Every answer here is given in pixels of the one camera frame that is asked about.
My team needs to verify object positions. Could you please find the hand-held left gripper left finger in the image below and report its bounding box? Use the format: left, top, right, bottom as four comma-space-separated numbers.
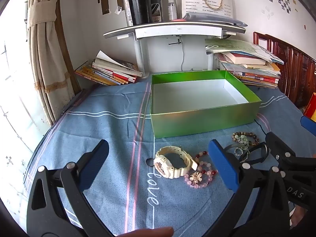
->
26, 139, 119, 237

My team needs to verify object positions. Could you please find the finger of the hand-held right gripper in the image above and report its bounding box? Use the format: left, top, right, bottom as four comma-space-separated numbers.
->
300, 116, 316, 137
265, 131, 297, 171

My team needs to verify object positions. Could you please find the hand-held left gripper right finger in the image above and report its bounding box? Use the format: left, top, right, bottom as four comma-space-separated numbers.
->
197, 139, 291, 237

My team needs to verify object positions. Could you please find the pink bead bracelet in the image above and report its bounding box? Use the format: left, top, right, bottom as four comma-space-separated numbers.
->
183, 150, 219, 188

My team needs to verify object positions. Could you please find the silver bangle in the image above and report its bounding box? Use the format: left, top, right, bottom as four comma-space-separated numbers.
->
223, 142, 269, 165

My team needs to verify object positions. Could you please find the gold flower brooch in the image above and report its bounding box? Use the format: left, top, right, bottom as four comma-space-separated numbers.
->
189, 171, 203, 183

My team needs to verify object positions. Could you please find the brown bead bracelet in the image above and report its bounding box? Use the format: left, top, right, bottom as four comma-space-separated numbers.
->
231, 131, 260, 147

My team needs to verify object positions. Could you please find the green cardboard box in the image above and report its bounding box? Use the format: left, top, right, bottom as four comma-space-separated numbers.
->
150, 70, 262, 139

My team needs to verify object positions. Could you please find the white wrist watch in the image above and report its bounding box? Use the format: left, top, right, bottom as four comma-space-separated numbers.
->
153, 146, 200, 179

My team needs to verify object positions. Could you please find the person's left hand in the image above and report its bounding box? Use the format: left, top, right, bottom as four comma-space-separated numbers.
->
112, 227, 174, 237

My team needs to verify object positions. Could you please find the yellow and red bag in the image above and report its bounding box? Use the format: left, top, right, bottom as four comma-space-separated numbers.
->
303, 92, 316, 122

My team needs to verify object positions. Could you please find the blue striped cloth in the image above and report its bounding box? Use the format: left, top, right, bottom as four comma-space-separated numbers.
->
23, 75, 316, 237

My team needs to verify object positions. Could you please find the red wooden chair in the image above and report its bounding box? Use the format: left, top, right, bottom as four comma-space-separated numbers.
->
252, 32, 316, 108

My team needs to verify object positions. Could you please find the large stack of books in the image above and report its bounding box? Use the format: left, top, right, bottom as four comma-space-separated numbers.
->
204, 38, 284, 89

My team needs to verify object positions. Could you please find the small stack of books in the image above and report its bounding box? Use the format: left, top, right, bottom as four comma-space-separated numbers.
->
75, 50, 144, 86

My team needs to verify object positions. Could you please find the beige curtain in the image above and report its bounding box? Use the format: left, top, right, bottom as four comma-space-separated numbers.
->
25, 0, 77, 126

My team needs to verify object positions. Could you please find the white desk shelf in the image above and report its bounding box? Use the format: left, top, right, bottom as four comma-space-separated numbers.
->
103, 20, 247, 79

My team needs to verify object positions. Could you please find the black tumbler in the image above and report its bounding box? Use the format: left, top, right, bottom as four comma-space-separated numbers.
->
127, 0, 153, 26

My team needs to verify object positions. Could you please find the small white bottle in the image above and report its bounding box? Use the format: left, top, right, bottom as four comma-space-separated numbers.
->
168, 0, 178, 21

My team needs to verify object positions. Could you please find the white cable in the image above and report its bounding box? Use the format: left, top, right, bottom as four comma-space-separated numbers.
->
181, 36, 186, 72

